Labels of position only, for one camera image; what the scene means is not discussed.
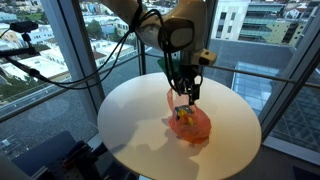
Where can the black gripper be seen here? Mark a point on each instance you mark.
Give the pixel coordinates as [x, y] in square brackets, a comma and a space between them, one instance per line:
[187, 74]

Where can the yellow capped syrup bottle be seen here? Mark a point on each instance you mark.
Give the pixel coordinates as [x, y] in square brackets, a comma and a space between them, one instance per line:
[181, 114]

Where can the orange plastic bag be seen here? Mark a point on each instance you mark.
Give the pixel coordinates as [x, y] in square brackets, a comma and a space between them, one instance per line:
[191, 130]

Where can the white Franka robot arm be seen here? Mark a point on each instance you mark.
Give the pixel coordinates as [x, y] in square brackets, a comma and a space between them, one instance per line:
[181, 16]

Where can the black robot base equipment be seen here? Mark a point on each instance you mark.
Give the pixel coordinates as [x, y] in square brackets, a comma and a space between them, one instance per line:
[83, 165]

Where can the small yellow item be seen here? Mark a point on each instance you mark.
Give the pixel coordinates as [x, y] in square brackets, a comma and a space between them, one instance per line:
[190, 121]

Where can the metal window handrail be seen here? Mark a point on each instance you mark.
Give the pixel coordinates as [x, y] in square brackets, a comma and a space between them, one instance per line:
[250, 74]
[50, 97]

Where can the grey window mullion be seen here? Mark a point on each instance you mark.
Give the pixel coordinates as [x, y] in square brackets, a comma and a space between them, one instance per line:
[76, 56]
[290, 86]
[210, 30]

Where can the green wrist mount plate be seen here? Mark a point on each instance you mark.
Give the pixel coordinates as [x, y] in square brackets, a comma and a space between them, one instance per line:
[164, 67]

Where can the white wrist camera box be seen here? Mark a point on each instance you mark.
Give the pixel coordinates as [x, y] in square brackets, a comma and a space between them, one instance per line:
[205, 56]

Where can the thin dark window post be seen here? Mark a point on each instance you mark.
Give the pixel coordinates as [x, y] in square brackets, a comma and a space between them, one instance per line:
[142, 61]

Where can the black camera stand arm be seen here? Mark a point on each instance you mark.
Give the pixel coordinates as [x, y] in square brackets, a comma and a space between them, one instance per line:
[20, 50]

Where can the black external camera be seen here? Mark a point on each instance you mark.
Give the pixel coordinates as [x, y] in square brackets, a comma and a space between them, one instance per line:
[23, 26]

